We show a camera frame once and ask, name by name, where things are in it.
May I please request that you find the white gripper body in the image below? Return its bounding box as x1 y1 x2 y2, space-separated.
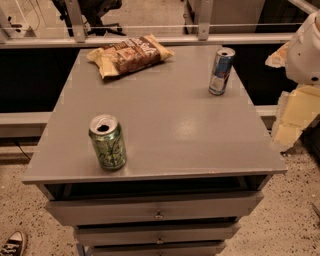
286 11 320 85

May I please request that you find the grey drawer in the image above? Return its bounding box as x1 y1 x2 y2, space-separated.
75 222 240 246
92 241 225 256
46 191 263 226

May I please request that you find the grey metal railing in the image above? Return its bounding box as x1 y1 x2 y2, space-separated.
0 0 320 50

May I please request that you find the green soda can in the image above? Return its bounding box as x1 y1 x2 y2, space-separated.
89 114 127 170

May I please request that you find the black white sneaker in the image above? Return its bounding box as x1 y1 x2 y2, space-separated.
0 231 27 256

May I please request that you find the middle grey drawer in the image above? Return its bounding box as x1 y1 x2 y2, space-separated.
75 222 240 246

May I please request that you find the bottom grey drawer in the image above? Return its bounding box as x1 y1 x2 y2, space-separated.
92 241 225 256

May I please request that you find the black office chair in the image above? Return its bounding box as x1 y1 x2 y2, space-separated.
52 0 124 37

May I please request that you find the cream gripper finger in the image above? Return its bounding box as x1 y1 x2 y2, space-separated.
271 84 320 152
265 43 289 68

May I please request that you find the yellow brown chip bag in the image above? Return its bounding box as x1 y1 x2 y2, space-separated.
87 34 174 78

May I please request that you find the grey drawer cabinet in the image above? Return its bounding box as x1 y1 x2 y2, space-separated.
21 44 288 256

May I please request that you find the top grey drawer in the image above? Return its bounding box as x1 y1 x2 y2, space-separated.
46 191 263 226

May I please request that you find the blue silver redbull can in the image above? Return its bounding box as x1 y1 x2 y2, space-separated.
209 47 235 95

